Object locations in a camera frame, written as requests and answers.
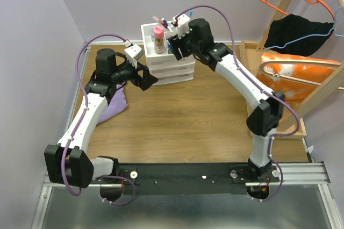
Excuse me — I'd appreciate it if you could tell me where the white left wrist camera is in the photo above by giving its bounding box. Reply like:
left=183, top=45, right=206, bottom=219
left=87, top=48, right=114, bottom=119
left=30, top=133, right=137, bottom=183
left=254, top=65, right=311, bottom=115
left=124, top=40, right=144, bottom=68

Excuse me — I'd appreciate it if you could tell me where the wooden hanger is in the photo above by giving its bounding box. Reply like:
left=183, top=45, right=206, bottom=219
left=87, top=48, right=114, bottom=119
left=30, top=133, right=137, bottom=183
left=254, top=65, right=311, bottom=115
left=258, top=59, right=344, bottom=92

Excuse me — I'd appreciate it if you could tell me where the purple cloth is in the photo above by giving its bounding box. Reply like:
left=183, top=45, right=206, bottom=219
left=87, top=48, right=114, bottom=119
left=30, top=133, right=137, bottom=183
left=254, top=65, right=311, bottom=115
left=97, top=83, right=128, bottom=124

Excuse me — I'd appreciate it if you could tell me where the orange white tie-dye garment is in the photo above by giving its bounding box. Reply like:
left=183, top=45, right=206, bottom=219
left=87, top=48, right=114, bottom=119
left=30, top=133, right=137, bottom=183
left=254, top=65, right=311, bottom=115
left=256, top=53, right=341, bottom=103

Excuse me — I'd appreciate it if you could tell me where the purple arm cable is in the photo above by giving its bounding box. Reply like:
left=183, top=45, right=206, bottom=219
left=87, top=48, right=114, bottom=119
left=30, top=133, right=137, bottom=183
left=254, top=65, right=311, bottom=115
left=61, top=34, right=137, bottom=205
left=176, top=4, right=300, bottom=203

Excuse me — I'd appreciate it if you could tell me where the aluminium frame rail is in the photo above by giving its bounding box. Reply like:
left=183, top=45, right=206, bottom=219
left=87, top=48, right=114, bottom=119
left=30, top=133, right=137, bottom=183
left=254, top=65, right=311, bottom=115
left=32, top=162, right=343, bottom=228

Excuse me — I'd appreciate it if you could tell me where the wooden clothes rack frame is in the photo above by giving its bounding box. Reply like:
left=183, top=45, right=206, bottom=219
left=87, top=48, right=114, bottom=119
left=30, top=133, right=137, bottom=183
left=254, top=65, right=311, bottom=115
left=256, top=0, right=343, bottom=133

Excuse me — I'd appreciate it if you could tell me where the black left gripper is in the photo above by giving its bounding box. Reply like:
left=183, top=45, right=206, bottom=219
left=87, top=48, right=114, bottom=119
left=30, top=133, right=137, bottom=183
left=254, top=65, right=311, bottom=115
left=111, top=58, right=159, bottom=90

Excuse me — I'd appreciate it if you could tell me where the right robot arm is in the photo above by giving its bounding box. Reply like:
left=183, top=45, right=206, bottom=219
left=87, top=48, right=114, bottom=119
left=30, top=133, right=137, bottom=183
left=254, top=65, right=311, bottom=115
left=168, top=15, right=284, bottom=182

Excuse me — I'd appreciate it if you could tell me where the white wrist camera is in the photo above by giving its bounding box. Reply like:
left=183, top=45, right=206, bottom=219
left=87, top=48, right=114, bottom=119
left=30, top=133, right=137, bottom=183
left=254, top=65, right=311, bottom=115
left=172, top=14, right=190, bottom=38
left=124, top=40, right=144, bottom=68

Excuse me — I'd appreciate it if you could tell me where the orange red pen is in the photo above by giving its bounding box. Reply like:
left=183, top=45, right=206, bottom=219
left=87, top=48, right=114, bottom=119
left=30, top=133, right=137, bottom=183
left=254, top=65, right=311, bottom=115
left=152, top=15, right=165, bottom=28

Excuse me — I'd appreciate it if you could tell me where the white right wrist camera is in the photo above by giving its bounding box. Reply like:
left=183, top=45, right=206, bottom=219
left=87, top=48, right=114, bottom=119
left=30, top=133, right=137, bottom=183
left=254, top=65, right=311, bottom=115
left=172, top=14, right=190, bottom=38

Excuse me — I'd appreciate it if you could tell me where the black garment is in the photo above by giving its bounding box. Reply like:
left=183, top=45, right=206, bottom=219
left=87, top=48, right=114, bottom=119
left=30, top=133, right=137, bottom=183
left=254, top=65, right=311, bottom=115
left=263, top=13, right=335, bottom=56

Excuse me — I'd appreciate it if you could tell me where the blue cap white marker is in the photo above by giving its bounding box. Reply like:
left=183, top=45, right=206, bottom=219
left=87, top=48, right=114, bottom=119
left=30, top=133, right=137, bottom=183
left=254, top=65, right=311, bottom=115
left=161, top=18, right=172, bottom=32

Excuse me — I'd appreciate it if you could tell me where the pink cap pencil tube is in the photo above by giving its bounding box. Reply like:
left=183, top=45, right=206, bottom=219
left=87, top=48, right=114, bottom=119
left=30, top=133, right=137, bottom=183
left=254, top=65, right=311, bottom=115
left=153, top=26, right=165, bottom=54

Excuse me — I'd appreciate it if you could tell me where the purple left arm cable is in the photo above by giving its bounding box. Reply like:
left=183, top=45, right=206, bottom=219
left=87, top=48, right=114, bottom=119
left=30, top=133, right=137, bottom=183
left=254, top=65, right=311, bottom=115
left=61, top=34, right=137, bottom=205

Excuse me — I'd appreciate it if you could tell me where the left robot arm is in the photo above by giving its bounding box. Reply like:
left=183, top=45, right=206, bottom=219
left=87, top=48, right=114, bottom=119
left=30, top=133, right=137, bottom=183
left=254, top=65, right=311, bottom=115
left=44, top=45, right=158, bottom=188

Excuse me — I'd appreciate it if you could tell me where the white plastic drawer organizer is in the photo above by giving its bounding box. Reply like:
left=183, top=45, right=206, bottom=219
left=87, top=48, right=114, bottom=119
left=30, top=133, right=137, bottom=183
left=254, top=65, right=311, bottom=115
left=141, top=23, right=196, bottom=85

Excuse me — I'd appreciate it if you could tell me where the light blue wire hanger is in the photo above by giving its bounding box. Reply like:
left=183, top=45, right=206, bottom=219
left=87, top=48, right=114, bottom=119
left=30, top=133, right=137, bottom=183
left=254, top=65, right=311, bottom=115
left=267, top=4, right=344, bottom=51

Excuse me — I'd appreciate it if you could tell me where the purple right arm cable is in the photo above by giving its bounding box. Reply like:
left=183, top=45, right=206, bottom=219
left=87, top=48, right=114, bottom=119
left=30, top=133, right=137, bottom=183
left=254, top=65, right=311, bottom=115
left=176, top=4, right=300, bottom=203

